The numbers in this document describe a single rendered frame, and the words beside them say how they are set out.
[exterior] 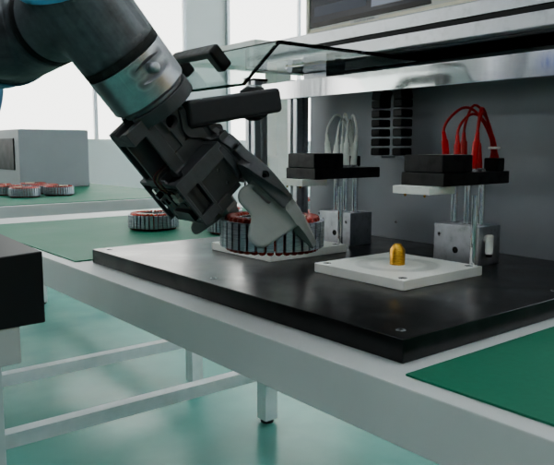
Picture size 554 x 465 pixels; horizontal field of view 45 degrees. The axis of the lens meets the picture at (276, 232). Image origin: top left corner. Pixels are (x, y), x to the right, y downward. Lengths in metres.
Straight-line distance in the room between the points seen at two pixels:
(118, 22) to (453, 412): 0.40
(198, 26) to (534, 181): 5.46
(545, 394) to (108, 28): 0.44
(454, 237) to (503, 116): 0.21
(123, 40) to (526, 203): 0.66
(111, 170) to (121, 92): 5.22
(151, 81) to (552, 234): 0.64
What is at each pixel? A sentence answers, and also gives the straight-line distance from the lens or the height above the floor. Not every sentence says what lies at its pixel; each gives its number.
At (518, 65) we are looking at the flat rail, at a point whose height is 1.03.
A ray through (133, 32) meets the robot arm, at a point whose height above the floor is 1.02.
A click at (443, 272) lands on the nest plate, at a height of 0.78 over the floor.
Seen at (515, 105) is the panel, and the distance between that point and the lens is 1.05.
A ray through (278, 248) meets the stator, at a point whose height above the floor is 0.83.
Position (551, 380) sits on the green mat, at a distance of 0.57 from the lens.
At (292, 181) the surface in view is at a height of 0.88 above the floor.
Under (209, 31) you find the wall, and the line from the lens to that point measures 6.38.
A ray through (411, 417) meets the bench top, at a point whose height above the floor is 0.73.
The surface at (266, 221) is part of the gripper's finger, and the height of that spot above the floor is 0.86.
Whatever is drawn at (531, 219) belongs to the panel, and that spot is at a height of 0.83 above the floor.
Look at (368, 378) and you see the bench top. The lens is 0.56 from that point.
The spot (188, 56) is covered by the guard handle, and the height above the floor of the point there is 1.05.
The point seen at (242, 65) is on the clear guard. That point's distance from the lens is 0.88.
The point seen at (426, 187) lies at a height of 0.88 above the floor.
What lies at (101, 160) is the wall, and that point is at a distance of 5.78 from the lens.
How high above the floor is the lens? 0.93
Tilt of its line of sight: 7 degrees down
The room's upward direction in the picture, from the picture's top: straight up
